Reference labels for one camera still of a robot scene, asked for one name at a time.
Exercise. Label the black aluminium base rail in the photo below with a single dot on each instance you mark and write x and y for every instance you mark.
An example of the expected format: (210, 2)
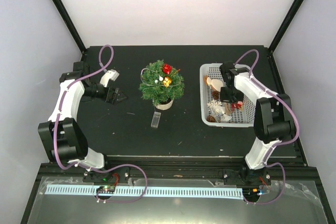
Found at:
(231, 171)

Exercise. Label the brown pine cone ornament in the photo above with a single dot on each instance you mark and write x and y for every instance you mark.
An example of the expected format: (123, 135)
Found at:
(216, 95)

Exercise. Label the white cable duct strip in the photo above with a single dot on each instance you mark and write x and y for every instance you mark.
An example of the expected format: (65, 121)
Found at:
(150, 191)

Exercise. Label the black right frame post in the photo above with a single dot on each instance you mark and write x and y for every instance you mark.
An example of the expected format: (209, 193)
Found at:
(295, 6)

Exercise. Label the gold bell ornament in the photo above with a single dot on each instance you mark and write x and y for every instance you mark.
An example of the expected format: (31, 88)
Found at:
(167, 81)

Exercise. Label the black left frame post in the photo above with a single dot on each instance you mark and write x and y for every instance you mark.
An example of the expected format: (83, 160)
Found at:
(69, 24)

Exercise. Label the black frame post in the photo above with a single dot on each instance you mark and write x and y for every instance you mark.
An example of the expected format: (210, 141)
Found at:
(69, 24)
(295, 6)

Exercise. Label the white plastic basket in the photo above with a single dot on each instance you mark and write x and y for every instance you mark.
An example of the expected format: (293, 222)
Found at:
(237, 118)

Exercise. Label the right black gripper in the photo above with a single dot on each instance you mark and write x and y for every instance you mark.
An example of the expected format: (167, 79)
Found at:
(224, 99)

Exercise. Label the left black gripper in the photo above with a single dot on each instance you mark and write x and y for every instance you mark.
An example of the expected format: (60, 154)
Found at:
(113, 99)

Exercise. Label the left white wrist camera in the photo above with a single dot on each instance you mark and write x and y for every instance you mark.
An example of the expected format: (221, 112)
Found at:
(109, 75)

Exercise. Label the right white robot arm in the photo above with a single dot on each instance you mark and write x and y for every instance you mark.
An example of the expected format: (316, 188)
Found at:
(274, 121)

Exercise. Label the clear light battery box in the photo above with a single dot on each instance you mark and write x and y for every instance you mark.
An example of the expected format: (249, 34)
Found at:
(155, 119)

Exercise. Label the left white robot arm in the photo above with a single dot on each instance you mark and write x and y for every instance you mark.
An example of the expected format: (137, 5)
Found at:
(61, 135)

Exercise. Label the white snowflake ornament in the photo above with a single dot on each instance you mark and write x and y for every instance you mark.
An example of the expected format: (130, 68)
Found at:
(216, 106)

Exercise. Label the white mushroom ornament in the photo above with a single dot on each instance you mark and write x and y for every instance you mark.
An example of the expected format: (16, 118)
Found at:
(214, 84)

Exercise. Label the red star ornament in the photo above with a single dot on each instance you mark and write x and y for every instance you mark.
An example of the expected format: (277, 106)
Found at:
(238, 105)

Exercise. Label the small green christmas tree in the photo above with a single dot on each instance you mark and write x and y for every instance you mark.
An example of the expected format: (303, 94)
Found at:
(152, 87)

